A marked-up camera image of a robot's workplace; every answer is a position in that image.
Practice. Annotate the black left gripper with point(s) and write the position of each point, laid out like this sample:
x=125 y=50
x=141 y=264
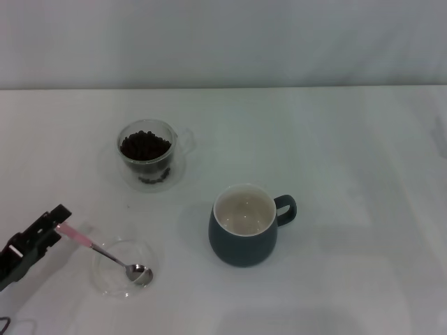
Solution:
x=21 y=254

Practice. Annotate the dark green ceramic mug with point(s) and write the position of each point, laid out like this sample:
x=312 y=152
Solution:
x=241 y=251

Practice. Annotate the dark coffee bean heap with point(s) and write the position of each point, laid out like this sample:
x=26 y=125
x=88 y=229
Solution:
x=145 y=146

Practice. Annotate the double-walled glass cup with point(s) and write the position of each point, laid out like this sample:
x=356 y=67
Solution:
x=179 y=139

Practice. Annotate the clear glass dish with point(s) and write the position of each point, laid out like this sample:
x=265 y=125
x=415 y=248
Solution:
x=108 y=282

